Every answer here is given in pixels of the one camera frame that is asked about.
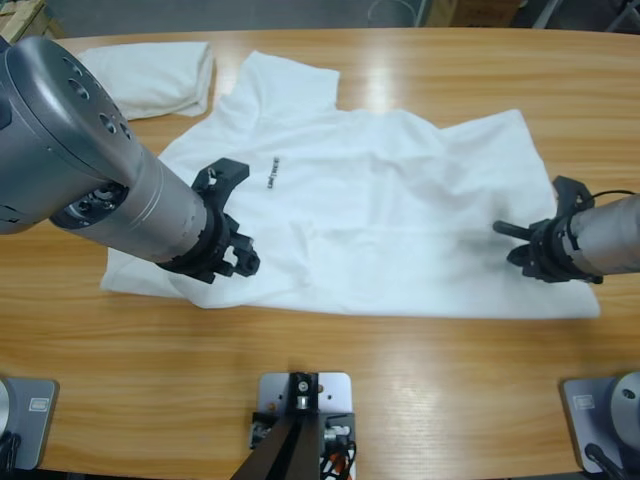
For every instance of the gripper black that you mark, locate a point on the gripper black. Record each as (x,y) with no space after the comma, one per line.
(555,252)
(210,250)

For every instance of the white t-shirt with black print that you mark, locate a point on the white t-shirt with black print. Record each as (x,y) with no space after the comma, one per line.
(375,200)

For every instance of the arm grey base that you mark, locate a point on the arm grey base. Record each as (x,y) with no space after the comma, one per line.
(35,425)
(600,415)

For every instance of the folded white t-shirt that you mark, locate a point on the folded white t-shirt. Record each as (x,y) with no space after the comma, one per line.
(165,75)

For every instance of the black clamp with silver connectors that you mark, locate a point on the black clamp with silver connectors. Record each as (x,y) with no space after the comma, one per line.
(340,430)

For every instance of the brown cardboard box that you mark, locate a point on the brown cardboard box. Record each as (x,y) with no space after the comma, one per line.
(475,12)

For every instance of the dark chair with grey legs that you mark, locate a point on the dark chair with grey legs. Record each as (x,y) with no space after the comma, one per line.
(620,17)

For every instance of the stacked cardboard boxes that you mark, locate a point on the stacked cardboard boxes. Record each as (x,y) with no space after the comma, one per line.
(20,17)

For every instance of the wrist camera black bracket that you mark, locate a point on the wrist camera black bracket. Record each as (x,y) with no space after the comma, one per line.
(570,192)
(230,172)

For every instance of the white mount block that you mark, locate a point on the white mount block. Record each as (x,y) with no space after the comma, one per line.
(335,395)

